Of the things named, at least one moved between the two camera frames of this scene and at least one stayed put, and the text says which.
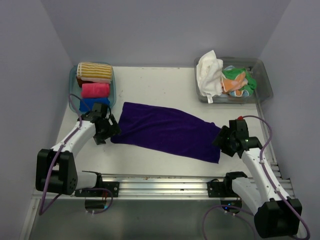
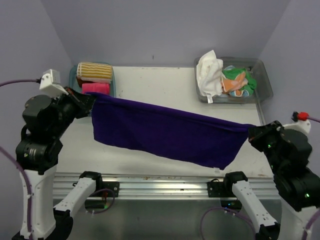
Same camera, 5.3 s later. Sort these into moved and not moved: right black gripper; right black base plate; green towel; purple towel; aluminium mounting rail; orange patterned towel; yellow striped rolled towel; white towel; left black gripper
Moved: purple towel; right black gripper; left black gripper
Not moved: green towel; right black base plate; white towel; yellow striped rolled towel; orange patterned towel; aluminium mounting rail
